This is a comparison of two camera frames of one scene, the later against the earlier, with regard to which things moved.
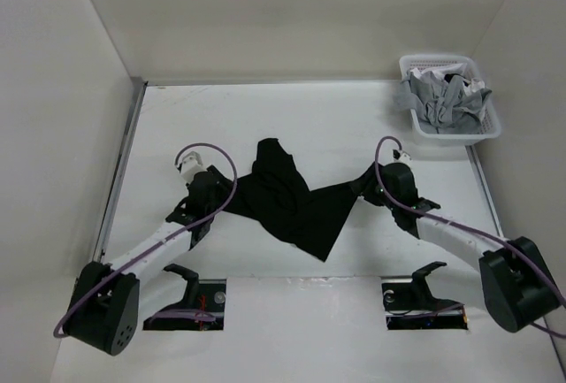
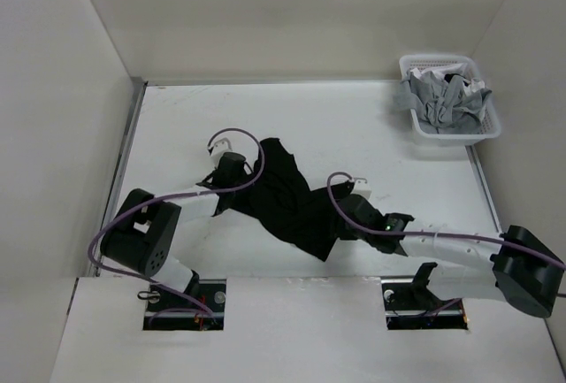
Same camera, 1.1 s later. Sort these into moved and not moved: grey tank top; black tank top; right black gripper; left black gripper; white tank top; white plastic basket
Moved: right black gripper; left black gripper
Not moved: black tank top; grey tank top; white tank top; white plastic basket
